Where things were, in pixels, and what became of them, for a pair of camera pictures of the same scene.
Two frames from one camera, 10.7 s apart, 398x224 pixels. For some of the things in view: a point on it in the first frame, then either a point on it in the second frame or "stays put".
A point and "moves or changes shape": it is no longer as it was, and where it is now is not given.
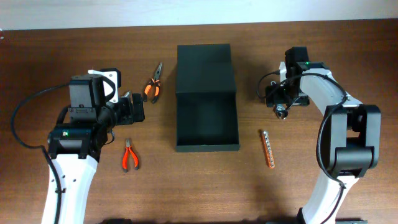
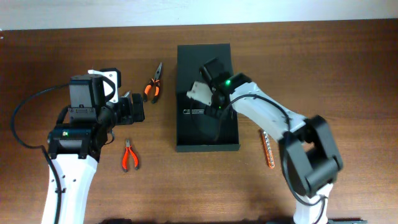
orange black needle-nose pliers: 155,82 stays put
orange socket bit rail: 268,149 stays put
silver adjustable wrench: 281,110 moves or changes shape
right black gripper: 273,96 to 219,112
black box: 207,109 stays put
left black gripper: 130,116 stays put
